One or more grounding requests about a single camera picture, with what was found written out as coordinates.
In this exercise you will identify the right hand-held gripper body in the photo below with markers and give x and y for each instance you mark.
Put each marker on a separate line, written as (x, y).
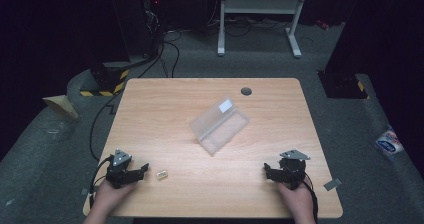
(293, 170)

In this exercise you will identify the person's right hand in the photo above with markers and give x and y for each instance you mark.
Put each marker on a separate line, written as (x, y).
(296, 200)

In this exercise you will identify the round table grommet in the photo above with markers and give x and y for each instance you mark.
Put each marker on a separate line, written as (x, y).
(246, 91)

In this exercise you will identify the white metal stand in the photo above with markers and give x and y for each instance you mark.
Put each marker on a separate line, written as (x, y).
(260, 17)

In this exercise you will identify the beige paper wedge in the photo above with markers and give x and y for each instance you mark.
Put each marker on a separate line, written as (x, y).
(61, 105)

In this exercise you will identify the dark equipment rack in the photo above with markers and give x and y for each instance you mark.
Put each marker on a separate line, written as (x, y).
(140, 20)

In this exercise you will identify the clear plastic box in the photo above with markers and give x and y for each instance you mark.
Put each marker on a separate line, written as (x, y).
(220, 125)

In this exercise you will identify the person's left hand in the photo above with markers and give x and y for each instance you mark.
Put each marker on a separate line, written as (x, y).
(108, 195)

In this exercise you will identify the blue white wipes packet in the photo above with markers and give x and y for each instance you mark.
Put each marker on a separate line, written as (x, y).
(388, 144)

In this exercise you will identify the black yellow striped base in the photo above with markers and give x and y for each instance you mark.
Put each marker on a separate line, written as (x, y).
(108, 82)
(345, 85)

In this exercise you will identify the grey tape strip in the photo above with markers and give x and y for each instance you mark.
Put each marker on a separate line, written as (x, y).
(84, 192)
(332, 184)

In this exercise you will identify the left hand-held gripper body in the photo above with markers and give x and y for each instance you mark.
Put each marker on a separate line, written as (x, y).
(117, 170)

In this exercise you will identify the small beige block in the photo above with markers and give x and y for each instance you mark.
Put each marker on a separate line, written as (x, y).
(162, 174)

